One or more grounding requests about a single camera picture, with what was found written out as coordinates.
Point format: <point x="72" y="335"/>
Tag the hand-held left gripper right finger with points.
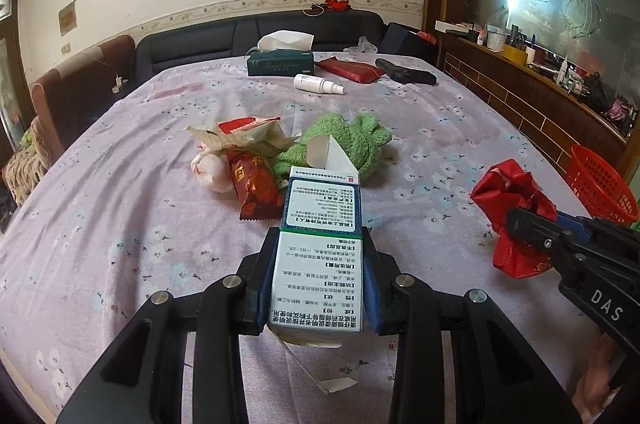
<point x="372" y="294"/>

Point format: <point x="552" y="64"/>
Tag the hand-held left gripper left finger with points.
<point x="265" y="304"/>

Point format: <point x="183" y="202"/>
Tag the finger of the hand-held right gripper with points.
<point x="530" y="229"/>
<point x="575" y="224"/>

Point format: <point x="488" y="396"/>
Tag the red plastic basket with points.
<point x="600" y="184"/>

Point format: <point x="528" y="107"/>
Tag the blue white medicine box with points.
<point x="315" y="264"/>

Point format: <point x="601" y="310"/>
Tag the person's right hand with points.
<point x="597" y="379"/>

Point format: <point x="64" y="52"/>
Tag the red gold candy packet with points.
<point x="255" y="189"/>

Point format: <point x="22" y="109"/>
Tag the wooden partition counter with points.
<point x="525" y="104"/>

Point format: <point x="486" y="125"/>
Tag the pink white garlic bulb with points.
<point x="212" y="171"/>

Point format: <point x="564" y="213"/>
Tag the green plush toy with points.
<point x="350" y="139"/>

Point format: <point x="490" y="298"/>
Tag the white red snack packet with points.
<point x="245" y="132"/>

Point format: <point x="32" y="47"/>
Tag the yellow container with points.
<point x="514" y="54"/>

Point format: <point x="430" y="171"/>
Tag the white jar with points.
<point x="496" y="38"/>

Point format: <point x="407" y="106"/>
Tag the small red item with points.
<point x="427" y="38"/>

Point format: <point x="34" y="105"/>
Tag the white spray bottle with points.
<point x="312" y="83"/>

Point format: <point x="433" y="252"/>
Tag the dark blue bag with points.
<point x="405" y="42"/>

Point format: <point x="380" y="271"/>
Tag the red pouch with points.
<point x="352" y="69"/>

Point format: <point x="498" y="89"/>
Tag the dark green tissue box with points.
<point x="280" y="64"/>

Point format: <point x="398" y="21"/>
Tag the clear plastic bag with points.
<point x="364" y="46"/>

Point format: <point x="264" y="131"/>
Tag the white charger plug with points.
<point x="119" y="82"/>

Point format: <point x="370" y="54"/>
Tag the black leather sofa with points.
<point x="200" y="39"/>

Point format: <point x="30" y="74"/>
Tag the patterned seat cushion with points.
<point x="25" y="164"/>

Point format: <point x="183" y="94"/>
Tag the brown armchair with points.
<point x="75" y="89"/>

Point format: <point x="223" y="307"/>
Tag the red bow ornament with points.
<point x="336" y="3"/>

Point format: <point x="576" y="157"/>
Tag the wooden glass door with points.
<point x="7" y="69"/>

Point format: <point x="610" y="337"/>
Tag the small wall plaque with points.
<point x="67" y="19"/>

